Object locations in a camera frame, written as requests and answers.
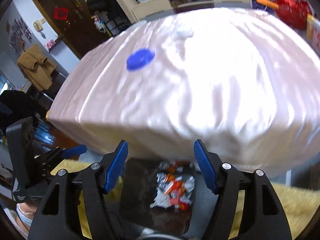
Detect clear plastic wrapper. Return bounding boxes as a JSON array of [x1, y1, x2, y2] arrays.
[[150, 161, 195, 210]]

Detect red orange wrapper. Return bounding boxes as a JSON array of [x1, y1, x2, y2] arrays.
[[170, 197, 191, 211]]

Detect black trash bin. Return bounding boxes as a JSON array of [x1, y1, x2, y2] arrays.
[[119, 159, 196, 235]]

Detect person's left hand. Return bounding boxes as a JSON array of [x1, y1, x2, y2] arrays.
[[16, 203, 37, 232]]

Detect pink satin tablecloth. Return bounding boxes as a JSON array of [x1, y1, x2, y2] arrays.
[[48, 8, 319, 176]]

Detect brown jacket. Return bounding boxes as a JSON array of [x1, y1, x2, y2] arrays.
[[17, 44, 57, 91]]

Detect yellow fluffy blanket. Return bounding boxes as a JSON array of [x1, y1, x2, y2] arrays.
[[227, 182, 320, 239]]

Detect blue plastic bowl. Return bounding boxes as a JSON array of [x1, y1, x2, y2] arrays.
[[126, 48, 155, 71]]

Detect dark wooden door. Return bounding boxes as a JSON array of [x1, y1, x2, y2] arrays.
[[32, 0, 110, 59]]

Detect beige tv cabinet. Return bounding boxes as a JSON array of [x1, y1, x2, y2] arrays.
[[132, 0, 253, 22]]

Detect orange stick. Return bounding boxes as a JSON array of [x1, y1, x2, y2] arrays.
[[256, 0, 279, 10]]

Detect yellow lid jar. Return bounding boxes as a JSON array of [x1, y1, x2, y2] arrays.
[[306, 14, 320, 52]]

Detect red gift basket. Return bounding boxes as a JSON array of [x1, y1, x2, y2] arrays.
[[274, 0, 312, 30]]

